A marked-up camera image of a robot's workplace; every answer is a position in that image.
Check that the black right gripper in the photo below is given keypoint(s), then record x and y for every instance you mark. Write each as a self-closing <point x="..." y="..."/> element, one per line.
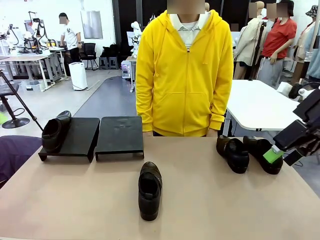
<point x="311" y="107"/>

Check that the dark chunky loafer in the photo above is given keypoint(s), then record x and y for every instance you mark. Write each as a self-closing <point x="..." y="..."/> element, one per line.
<point x="260" y="152"/>
<point x="237" y="157"/>

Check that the black pointed dress shoe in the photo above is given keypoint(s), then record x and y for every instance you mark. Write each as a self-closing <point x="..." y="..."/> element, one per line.
<point x="150" y="200"/>
<point x="53" y="135"/>

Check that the person's left forearm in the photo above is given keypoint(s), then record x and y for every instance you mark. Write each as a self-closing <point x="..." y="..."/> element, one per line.
<point x="222" y="107"/>

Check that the person's right forearm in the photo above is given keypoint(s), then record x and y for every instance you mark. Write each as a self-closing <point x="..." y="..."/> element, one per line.
<point x="143" y="110"/>

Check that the black shoe stand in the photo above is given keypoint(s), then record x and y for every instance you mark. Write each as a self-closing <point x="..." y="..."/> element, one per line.
<point x="80" y="135"/>
<point x="120" y="135"/>

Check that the white table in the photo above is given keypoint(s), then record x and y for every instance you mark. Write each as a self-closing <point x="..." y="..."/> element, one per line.
<point x="255" y="105"/>

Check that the mannequin in light blue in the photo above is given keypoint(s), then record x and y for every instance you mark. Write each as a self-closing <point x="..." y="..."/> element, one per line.
<point x="315" y="62"/>

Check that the mannequin with bucket hat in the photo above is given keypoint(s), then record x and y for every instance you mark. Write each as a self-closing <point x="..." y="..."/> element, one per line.
<point x="303" y="42"/>

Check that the mannequin in red t-shirt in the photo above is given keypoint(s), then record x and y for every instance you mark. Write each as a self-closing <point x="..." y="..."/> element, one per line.
<point x="278" y="37"/>

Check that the mannequin in beige coat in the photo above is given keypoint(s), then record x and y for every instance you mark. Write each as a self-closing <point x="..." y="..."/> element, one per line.
<point x="250" y="42"/>

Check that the black tripod beside mannequins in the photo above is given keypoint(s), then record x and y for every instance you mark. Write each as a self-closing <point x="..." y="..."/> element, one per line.
<point x="260" y="37"/>

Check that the person in yellow hoodie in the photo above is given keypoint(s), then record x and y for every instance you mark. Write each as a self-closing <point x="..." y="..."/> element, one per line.
<point x="185" y="75"/>

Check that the computer case with lights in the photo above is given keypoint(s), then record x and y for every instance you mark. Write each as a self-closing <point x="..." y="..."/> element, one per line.
<point x="127" y="68"/>

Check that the small white humanoid robot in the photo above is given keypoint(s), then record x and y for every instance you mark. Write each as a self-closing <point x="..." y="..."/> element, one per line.
<point x="135" y="27"/>

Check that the grey stool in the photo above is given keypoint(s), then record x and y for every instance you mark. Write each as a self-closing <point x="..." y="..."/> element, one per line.
<point x="113" y="62"/>
<point x="103" y="62"/>

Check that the black bags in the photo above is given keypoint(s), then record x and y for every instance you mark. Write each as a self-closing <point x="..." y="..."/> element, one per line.
<point x="108" y="51"/>

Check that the black office chair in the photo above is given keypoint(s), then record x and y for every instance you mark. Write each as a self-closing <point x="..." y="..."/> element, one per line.
<point x="89" y="50"/>

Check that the white air purifier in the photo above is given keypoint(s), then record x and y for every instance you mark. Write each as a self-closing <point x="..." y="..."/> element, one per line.
<point x="78" y="76"/>

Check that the man in white t-shirt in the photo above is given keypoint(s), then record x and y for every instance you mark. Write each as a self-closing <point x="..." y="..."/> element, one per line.
<point x="71" y="35"/>

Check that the clear storage bin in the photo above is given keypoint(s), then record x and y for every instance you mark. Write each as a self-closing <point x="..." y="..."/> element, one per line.
<point x="31" y="86"/>

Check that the purple cloth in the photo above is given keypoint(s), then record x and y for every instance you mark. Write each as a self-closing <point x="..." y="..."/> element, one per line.
<point x="17" y="155"/>

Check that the robot on workbench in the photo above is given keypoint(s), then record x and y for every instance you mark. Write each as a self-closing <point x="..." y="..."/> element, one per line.
<point x="37" y="27"/>

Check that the grey-legged workbench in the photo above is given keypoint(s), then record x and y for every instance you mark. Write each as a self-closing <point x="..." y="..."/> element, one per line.
<point x="25" y="58"/>

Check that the black bar stool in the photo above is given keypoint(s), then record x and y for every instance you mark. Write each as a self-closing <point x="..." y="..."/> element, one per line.
<point x="10" y="90"/>

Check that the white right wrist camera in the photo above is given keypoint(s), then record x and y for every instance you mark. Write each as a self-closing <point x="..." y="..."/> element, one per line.
<point x="306" y="94"/>

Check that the grey wall panel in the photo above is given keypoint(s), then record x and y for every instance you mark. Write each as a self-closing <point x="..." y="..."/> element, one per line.
<point x="91" y="25"/>

